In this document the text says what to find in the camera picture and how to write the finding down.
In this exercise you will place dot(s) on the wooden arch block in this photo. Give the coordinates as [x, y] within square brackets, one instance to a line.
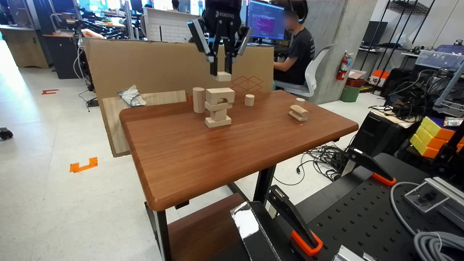
[220, 92]

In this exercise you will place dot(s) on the small lying wooden cylinder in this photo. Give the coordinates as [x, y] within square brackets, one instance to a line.
[301, 101]

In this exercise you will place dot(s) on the black cabinet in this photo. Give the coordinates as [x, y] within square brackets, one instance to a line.
[63, 53]

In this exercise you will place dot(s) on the wide wooden middle block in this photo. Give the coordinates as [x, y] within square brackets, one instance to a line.
[212, 107]

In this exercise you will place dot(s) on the small wooden block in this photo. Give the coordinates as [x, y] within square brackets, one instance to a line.
[224, 76]

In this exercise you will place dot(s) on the white office chair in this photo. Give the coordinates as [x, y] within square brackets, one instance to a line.
[314, 73]

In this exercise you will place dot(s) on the shiny metal plate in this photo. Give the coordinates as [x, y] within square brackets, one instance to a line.
[247, 227]

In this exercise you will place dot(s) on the black equipment box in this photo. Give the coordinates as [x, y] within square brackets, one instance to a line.
[382, 133]

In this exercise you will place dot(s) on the orange box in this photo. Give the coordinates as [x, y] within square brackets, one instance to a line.
[379, 79]

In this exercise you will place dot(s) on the person in black shirt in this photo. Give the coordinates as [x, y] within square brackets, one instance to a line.
[299, 49]

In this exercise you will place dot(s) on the narrow wooden neck block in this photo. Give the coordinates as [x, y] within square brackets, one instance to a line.
[220, 115]

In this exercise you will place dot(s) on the yellow orange foam blocks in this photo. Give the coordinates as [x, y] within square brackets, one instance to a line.
[430, 139]

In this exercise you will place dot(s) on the green bin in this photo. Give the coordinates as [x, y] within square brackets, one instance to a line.
[350, 94]

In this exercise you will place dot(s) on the small black floor object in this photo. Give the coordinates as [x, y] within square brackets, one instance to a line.
[6, 134]

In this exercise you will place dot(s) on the black metal shelf rack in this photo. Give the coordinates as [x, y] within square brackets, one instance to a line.
[401, 30]

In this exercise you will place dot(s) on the flat wooden base block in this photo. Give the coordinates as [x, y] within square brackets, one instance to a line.
[218, 123]

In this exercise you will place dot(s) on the large brown cardboard panel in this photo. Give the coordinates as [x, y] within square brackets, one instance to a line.
[160, 66]

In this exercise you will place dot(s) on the tall wooden cylinder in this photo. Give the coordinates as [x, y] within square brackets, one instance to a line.
[199, 101]

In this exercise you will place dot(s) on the red fire extinguisher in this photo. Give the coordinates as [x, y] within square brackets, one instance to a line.
[344, 68]

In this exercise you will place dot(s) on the silver power socket box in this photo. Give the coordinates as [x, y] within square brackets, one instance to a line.
[428, 197]

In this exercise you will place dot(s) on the short standing wooden cylinder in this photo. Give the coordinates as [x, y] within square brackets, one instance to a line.
[250, 101]

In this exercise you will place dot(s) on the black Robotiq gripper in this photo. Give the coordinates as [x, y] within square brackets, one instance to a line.
[224, 20]

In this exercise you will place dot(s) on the black desk leg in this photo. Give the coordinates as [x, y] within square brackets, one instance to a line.
[265, 184]
[163, 234]

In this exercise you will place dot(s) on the light plywood board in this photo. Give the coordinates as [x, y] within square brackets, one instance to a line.
[117, 129]

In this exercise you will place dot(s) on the blue computer monitor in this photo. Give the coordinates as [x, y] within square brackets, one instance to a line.
[265, 20]

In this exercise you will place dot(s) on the crumpled white cloth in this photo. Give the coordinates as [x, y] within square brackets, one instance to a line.
[133, 97]

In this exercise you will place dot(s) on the wooden cuboid block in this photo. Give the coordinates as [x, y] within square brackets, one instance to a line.
[299, 114]

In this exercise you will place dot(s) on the wooden board under desk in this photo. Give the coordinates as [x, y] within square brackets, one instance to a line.
[204, 233]

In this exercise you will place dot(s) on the black perforated breadboard base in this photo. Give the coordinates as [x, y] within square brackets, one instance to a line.
[363, 223]

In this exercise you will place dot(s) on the grey angled gripper side plate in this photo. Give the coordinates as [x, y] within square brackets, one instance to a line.
[243, 43]
[198, 37]

